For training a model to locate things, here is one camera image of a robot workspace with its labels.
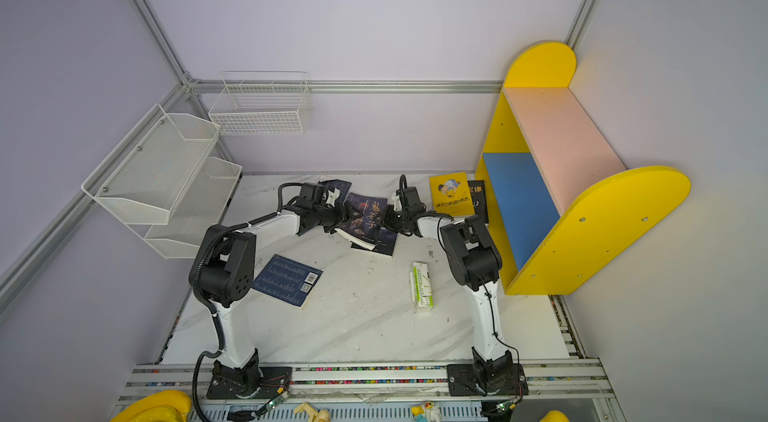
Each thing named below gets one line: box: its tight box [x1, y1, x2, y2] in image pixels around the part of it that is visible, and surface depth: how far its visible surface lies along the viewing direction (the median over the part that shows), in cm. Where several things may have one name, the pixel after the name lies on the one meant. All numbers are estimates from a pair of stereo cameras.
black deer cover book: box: [467, 180, 489, 223], surface depth 113 cm
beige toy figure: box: [294, 402, 331, 422], surface depth 70 cm
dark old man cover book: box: [334, 193, 388, 251], surface depth 100 cm
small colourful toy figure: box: [411, 401, 442, 422], surface depth 69 cm
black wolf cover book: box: [351, 227, 398, 256], surface depth 100 cm
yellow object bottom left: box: [109, 390, 192, 422], surface depth 68 cm
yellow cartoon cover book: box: [429, 172, 475, 217], surface depth 113 cm
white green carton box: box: [410, 262, 435, 308], surface depth 88 cm
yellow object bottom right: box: [539, 410, 571, 422], surface depth 68 cm
